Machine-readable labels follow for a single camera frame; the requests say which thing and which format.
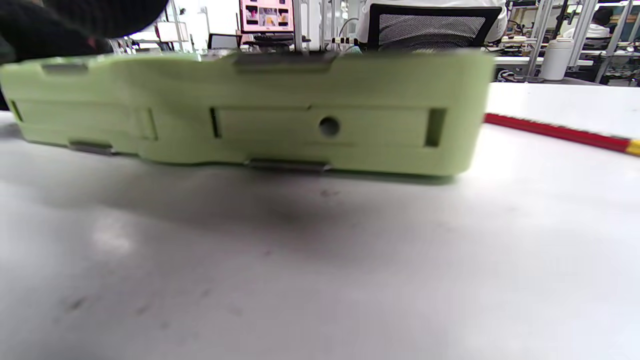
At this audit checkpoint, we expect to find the person's left hand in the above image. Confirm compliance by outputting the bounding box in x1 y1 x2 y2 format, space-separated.
0 0 113 65

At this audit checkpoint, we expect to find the person's right hand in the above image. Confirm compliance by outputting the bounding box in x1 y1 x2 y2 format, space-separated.
42 0 170 39

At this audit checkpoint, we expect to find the green panda pencil case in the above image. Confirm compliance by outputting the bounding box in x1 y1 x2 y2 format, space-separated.
0 50 496 177

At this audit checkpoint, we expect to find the red pencil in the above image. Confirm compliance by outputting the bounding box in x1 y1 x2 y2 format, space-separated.
482 112 640 157

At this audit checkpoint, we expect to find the computer monitor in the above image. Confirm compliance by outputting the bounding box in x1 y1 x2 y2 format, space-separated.
240 0 296 33

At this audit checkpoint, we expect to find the black mesh office chair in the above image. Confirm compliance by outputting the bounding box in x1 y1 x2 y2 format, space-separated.
367 4 503 51

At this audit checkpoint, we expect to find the white cylinder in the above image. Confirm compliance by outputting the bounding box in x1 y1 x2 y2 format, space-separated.
540 37 574 82

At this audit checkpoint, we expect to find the aluminium frame post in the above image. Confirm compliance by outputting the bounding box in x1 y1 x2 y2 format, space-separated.
292 0 311 53

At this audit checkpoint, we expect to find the aluminium frame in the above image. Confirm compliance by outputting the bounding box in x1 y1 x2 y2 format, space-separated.
525 0 640 83

